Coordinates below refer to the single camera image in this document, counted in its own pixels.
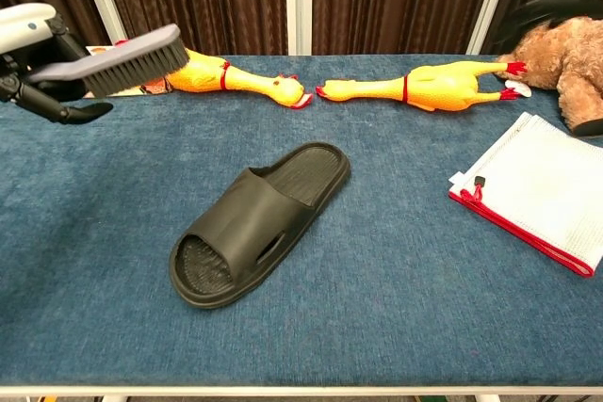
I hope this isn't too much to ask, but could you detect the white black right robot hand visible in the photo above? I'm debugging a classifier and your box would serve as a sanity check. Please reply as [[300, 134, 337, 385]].
[[493, 0, 603, 45]]

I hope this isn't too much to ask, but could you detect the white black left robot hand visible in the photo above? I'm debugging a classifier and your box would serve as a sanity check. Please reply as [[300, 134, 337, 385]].
[[0, 3, 114, 126]]

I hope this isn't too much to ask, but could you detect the grey handle tool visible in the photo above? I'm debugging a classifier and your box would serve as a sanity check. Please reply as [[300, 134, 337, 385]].
[[26, 23, 191, 99]]

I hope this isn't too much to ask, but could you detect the brown teddy bear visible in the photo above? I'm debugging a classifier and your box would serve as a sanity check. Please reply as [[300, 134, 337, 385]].
[[494, 15, 603, 138]]

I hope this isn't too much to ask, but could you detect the yellow rubber chicken toy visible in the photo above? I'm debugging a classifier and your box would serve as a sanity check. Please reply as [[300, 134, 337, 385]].
[[163, 47, 315, 111], [316, 60, 529, 113]]

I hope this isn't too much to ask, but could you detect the white mesh pouch red zipper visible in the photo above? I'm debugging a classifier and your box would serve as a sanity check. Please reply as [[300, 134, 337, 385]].
[[448, 111, 603, 279]]

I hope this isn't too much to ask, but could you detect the blue table mat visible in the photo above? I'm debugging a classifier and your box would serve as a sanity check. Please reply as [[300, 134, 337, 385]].
[[0, 54, 603, 388]]

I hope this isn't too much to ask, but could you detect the black rubber slipper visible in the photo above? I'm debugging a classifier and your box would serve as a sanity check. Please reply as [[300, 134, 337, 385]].
[[168, 140, 352, 311]]

